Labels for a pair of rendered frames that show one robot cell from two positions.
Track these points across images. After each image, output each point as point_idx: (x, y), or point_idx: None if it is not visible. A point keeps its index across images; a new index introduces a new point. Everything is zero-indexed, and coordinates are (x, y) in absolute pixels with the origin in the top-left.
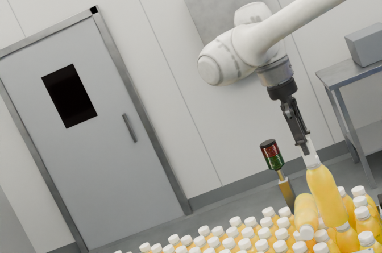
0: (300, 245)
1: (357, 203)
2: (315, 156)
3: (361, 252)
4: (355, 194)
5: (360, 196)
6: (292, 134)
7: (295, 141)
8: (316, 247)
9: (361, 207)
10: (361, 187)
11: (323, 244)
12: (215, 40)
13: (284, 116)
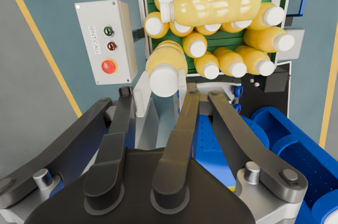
0: None
1: (231, 68)
2: (166, 93)
3: (124, 73)
4: (259, 64)
5: (243, 71)
6: (81, 116)
7: (93, 104)
8: (151, 22)
9: (216, 73)
10: (267, 73)
11: (156, 30)
12: None
13: (12, 172)
